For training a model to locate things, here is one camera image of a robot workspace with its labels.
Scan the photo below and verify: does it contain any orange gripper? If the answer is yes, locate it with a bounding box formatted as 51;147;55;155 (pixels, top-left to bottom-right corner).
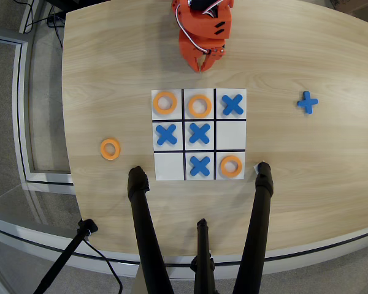
179;6;234;73

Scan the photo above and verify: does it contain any orange ring piece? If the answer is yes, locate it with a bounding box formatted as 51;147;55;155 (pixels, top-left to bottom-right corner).
187;94;213;119
99;138;121;161
152;91;178;116
220;154;243;179

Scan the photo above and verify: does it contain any blue cross piece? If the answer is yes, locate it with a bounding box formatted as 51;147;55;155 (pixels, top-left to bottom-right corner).
188;122;211;145
190;156;211;177
296;91;319;115
155;124;178;146
221;94;245;116

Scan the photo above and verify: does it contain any white tic-tac-toe board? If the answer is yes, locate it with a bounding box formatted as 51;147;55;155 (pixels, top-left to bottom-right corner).
150;88;248;181

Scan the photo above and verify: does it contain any thin black tripod leg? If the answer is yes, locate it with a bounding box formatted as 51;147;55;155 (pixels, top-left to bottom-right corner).
190;217;217;294

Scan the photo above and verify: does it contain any black stand pole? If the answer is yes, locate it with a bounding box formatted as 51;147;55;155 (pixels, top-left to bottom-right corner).
33;218;99;294

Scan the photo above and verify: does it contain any black floor cable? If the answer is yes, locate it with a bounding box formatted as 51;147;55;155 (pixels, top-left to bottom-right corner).
18;0;65;50

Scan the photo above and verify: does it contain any grey metal floor frame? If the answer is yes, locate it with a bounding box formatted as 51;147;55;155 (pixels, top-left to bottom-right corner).
0;26;75;186

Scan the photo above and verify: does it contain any black stand cable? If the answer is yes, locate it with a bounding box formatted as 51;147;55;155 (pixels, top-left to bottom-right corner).
82;238;123;294

